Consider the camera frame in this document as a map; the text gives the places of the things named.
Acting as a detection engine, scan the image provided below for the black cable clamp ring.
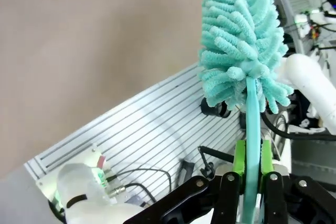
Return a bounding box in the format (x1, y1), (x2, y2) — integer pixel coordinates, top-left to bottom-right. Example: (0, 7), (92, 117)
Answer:
(200, 98), (232, 119)

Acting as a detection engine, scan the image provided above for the background robot with cables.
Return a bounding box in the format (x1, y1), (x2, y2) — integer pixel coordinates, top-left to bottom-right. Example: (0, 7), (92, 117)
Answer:
(293, 0), (336, 51)

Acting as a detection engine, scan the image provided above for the slotted aluminium base plate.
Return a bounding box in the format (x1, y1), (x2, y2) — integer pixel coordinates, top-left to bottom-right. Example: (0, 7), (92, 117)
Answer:
(23, 61), (292, 209)

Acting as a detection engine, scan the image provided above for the grey ribbed panel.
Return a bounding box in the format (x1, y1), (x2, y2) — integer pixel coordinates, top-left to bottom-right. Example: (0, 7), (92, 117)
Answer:
(272, 0), (320, 54)

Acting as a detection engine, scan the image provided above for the clear acrylic electronics mount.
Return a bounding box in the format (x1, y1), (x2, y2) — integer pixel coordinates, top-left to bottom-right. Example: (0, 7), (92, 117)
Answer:
(35, 142), (127, 207)

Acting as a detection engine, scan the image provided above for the teal chenille duster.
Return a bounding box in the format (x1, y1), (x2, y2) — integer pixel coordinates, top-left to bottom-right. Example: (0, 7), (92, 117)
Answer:
(197, 0), (295, 224)

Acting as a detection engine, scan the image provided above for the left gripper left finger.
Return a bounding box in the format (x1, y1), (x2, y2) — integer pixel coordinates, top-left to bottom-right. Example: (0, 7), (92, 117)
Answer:
(122, 140), (247, 224)

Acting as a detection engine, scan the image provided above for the thick black cable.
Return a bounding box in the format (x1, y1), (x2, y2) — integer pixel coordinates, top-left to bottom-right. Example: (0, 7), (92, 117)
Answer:
(261, 111), (336, 141)

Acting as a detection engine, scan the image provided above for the black lever clamp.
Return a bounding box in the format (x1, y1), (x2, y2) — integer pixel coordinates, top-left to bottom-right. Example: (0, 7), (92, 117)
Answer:
(197, 145), (236, 178)

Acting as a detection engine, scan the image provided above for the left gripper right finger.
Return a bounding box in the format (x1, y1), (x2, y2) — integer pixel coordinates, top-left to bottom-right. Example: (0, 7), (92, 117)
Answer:
(260, 140), (336, 224)

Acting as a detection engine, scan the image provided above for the thin black cable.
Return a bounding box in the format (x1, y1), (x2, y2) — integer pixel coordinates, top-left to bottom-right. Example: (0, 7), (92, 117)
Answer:
(106, 168), (173, 195)

